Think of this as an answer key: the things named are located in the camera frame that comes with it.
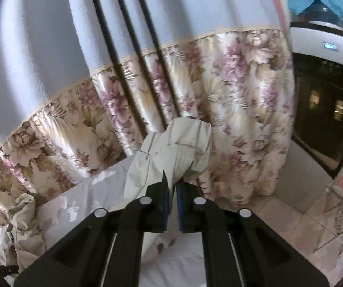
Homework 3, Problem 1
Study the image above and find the pale large garment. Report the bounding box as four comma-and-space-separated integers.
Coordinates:
124, 117, 212, 204

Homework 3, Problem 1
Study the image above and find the crumpled beige cloth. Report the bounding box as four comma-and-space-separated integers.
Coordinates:
0, 193, 46, 272

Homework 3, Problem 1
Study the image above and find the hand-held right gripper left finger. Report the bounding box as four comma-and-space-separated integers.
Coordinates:
14, 170, 172, 287

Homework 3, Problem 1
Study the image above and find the white appliance with glass door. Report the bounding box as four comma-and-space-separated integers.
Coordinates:
289, 21, 343, 180

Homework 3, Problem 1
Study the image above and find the blue curtain with floral band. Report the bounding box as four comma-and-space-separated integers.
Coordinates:
0, 0, 295, 246

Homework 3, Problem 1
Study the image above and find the grey printed bedsheet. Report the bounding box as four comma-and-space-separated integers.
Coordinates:
4, 155, 208, 287

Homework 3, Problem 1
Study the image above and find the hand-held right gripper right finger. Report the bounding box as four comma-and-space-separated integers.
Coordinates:
176, 180, 329, 287

